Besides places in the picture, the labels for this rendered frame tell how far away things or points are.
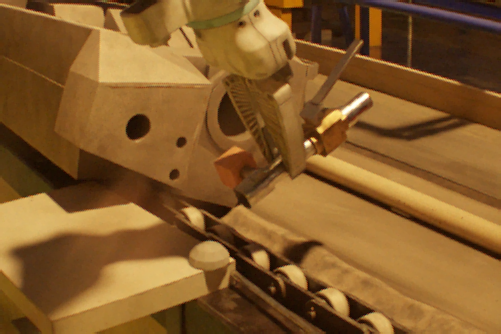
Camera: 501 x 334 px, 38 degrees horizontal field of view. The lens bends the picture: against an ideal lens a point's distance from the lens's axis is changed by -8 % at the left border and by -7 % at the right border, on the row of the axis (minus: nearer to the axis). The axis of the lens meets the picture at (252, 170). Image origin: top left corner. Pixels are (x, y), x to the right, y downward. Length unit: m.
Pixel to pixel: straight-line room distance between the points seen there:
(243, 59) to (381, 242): 0.35
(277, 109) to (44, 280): 0.28
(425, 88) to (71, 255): 0.99
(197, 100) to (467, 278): 0.39
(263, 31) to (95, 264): 0.29
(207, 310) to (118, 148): 0.24
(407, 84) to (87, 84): 0.91
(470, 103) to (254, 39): 0.89
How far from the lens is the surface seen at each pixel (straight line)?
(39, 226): 0.89
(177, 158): 0.94
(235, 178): 0.82
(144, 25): 0.66
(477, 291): 0.86
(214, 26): 0.70
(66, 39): 1.03
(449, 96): 1.57
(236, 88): 0.78
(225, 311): 0.75
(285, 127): 0.74
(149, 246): 0.82
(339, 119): 0.83
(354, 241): 0.95
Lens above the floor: 1.15
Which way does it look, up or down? 19 degrees down
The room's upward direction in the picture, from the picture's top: 1 degrees clockwise
